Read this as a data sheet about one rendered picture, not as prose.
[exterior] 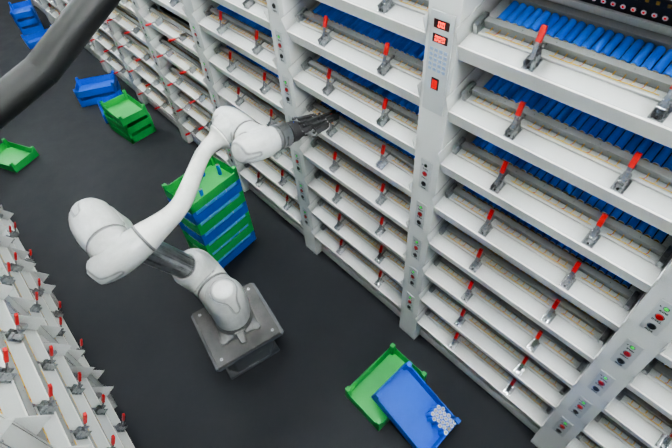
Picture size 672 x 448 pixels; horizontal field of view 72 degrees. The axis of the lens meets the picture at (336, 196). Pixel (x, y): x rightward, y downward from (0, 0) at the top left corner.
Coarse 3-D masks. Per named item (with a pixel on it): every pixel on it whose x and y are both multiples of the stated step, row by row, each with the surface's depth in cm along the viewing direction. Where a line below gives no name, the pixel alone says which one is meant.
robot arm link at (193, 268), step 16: (80, 208) 144; (96, 208) 144; (112, 208) 151; (80, 224) 140; (96, 224) 139; (112, 224) 141; (128, 224) 151; (80, 240) 140; (160, 256) 169; (176, 256) 177; (192, 256) 190; (208, 256) 198; (176, 272) 181; (192, 272) 187; (208, 272) 191; (224, 272) 197; (192, 288) 191
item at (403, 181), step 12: (312, 96) 187; (300, 108) 186; (312, 108) 188; (324, 132) 180; (336, 132) 179; (348, 132) 177; (336, 144) 177; (348, 144) 174; (360, 144) 172; (372, 144) 171; (360, 156) 170; (372, 156) 168; (384, 156) 166; (372, 168) 167; (384, 168) 164; (396, 168) 162; (408, 168) 161; (396, 180) 160; (408, 180) 158; (408, 192) 158
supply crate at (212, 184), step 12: (216, 168) 236; (228, 168) 231; (180, 180) 227; (204, 180) 231; (216, 180) 230; (228, 180) 225; (168, 192) 219; (204, 192) 224; (216, 192) 222; (192, 204) 212; (204, 204) 219
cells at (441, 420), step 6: (432, 408) 190; (438, 408) 186; (444, 408) 186; (426, 414) 189; (432, 414) 184; (438, 414) 185; (444, 414) 185; (450, 414) 186; (432, 420) 184; (438, 420) 184; (444, 420) 184; (450, 420) 184; (432, 426) 188; (438, 426) 183; (444, 426) 183; (450, 426) 184; (438, 432) 187; (444, 432) 182
